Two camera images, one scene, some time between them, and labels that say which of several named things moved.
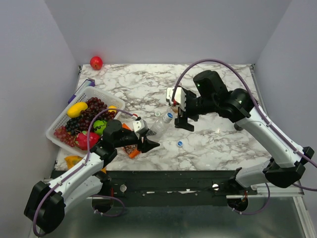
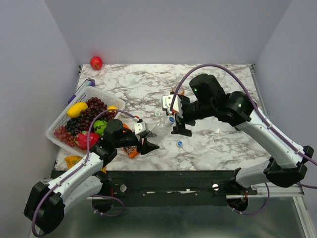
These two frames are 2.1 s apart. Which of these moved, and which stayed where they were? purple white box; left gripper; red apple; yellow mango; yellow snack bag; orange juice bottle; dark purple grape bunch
Moved: orange juice bottle
Stayed: dark purple grape bunch; red apple; left gripper; yellow mango; yellow snack bag; purple white box
